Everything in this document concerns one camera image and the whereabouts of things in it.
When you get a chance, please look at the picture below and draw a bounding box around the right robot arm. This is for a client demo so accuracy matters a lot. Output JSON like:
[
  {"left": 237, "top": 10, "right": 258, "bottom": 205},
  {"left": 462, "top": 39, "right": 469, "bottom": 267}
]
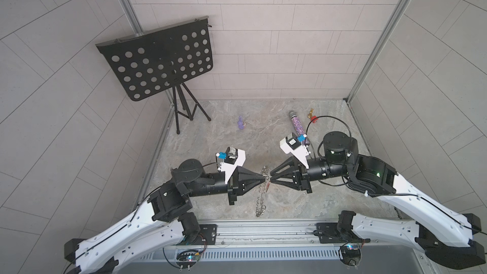
[{"left": 270, "top": 131, "right": 486, "bottom": 270}]

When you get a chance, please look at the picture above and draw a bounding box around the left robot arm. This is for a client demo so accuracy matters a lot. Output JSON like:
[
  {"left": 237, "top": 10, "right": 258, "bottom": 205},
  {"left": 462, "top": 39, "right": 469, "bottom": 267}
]
[{"left": 64, "top": 159, "right": 266, "bottom": 273}]

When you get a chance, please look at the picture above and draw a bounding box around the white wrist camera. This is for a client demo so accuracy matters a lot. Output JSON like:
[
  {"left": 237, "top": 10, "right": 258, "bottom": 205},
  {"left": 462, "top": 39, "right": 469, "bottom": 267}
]
[
  {"left": 280, "top": 133, "right": 310, "bottom": 169},
  {"left": 216, "top": 147, "right": 246, "bottom": 184}
]

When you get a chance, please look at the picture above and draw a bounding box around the right circuit board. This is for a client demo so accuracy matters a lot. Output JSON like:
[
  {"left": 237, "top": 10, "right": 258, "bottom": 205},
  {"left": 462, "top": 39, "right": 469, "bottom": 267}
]
[{"left": 339, "top": 246, "right": 361, "bottom": 266}]

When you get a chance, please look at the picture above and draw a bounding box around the black perforated music stand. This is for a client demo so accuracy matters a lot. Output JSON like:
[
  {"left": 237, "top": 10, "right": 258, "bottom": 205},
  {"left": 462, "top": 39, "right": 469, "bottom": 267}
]
[{"left": 96, "top": 16, "right": 214, "bottom": 120}]

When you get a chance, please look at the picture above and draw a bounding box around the purple glitter microphone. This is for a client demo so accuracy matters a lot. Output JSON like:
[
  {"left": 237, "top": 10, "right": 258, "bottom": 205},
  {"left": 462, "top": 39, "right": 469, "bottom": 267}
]
[{"left": 289, "top": 110, "right": 306, "bottom": 138}]

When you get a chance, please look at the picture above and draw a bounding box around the circuit board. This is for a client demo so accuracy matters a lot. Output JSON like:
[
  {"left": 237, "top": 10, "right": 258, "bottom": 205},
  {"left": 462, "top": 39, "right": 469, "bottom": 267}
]
[
  {"left": 176, "top": 249, "right": 202, "bottom": 263},
  {"left": 339, "top": 246, "right": 361, "bottom": 266}
]

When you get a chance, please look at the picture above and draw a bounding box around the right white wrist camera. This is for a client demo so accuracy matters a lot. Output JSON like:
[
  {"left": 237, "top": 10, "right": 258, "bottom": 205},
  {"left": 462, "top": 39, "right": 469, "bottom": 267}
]
[{"left": 280, "top": 133, "right": 310, "bottom": 169}]

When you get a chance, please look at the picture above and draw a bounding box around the small purple figurine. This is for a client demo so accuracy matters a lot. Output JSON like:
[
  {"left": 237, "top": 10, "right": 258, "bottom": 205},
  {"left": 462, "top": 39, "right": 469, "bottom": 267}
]
[{"left": 237, "top": 116, "right": 246, "bottom": 129}]

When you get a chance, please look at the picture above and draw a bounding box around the metal disc with key rings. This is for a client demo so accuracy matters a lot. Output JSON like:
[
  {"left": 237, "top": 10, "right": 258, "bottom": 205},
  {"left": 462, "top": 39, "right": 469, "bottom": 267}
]
[{"left": 255, "top": 166, "right": 270, "bottom": 218}]

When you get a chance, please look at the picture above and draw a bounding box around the left circuit board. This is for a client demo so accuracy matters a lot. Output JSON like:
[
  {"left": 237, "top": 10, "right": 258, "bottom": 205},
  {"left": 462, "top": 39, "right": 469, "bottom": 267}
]
[{"left": 176, "top": 249, "right": 202, "bottom": 263}]

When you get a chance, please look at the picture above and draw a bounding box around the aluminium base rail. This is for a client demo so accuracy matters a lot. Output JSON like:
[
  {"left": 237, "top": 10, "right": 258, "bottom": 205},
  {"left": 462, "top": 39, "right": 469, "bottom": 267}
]
[{"left": 108, "top": 218, "right": 425, "bottom": 252}]

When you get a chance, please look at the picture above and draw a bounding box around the gold chess pawn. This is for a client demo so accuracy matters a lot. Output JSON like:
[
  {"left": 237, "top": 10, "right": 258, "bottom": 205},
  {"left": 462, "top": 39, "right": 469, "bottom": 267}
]
[{"left": 307, "top": 109, "right": 314, "bottom": 119}]

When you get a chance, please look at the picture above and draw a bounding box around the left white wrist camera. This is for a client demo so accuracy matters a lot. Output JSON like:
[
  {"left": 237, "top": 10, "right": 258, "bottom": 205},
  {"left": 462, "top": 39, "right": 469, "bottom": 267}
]
[{"left": 216, "top": 147, "right": 246, "bottom": 184}]

